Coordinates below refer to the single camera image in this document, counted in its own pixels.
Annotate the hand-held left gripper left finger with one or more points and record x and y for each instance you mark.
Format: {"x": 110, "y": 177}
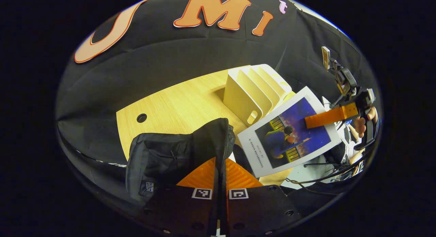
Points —
{"x": 180, "y": 209}

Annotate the black schoolbag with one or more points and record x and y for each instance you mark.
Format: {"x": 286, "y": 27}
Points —
{"x": 160, "y": 158}

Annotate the blue cover book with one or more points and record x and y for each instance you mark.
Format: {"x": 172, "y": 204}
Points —
{"x": 296, "y": 138}

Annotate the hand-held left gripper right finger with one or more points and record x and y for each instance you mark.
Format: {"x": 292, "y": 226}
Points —
{"x": 259, "y": 209}

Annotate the white bookshelf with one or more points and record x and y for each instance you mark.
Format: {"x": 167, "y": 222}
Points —
{"x": 242, "y": 100}

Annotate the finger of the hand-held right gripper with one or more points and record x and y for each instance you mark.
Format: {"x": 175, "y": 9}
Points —
{"x": 330, "y": 116}

